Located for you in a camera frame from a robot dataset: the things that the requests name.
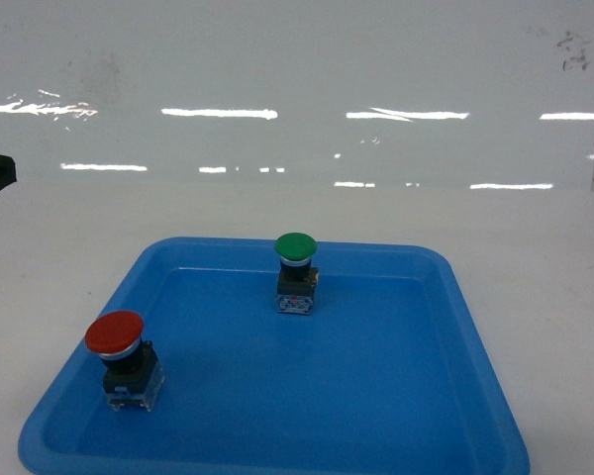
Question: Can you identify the red mushroom push button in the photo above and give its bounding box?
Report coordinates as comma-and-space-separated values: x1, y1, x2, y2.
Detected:
84, 310, 164, 412

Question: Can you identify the green mushroom push button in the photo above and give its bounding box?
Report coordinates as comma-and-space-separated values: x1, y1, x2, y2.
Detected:
274, 232, 319, 315

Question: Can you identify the blue plastic tray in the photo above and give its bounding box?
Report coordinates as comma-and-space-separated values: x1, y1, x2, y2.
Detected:
18, 237, 530, 474

